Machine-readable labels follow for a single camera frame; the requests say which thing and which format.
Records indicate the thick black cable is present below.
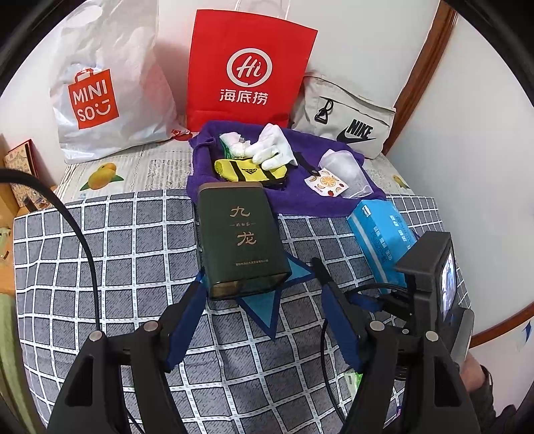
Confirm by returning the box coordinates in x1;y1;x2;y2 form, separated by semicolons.
0;168;101;335

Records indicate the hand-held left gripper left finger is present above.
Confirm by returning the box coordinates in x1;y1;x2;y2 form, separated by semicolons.
46;279;207;434

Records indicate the white plastic shopping bag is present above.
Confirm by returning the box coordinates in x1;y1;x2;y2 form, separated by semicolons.
50;0;186;164

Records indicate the green cloth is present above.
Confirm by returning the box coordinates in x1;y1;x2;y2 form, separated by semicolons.
0;292;28;422

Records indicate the grey checked blanket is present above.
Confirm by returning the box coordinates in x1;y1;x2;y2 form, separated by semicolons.
12;188;443;434

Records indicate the dark green tea tin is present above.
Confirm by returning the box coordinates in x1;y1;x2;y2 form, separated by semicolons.
196;182;293;300

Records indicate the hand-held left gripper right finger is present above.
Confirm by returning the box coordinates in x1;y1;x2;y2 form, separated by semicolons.
320;281;495;434

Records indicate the patterned gift box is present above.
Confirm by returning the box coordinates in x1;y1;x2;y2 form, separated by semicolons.
3;140;40;184

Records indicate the fruit print small packet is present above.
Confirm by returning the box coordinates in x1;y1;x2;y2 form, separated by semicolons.
304;167;349;197

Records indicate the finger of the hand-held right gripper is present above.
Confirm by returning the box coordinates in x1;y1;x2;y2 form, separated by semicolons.
311;258;334;289
348;292;384;313

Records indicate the beige sling bag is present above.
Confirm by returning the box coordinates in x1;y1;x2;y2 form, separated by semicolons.
290;73;397;159

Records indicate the yellow black striped sock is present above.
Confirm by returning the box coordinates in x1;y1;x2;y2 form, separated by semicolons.
214;158;288;188

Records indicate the blue tissue pack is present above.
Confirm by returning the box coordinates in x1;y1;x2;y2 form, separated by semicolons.
347;199;418;288

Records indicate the fruit print bedsheet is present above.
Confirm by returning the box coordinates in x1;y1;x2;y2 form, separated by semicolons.
54;134;414;201

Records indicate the clear bubble wrap bag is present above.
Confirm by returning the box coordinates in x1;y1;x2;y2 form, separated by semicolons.
319;149;372;199

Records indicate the thin black cable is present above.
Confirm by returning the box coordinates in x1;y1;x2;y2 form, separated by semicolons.
319;330;347;422

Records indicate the wooden bed headboard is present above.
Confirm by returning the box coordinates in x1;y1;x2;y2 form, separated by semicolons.
381;4;460;155

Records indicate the red paper bag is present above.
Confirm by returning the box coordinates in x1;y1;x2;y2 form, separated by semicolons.
186;0;318;132

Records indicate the person's right forearm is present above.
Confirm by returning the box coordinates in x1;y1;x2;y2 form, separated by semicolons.
465;357;522;434

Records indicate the purple cloth-lined tray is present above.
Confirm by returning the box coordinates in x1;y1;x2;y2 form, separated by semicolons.
186;121;386;220

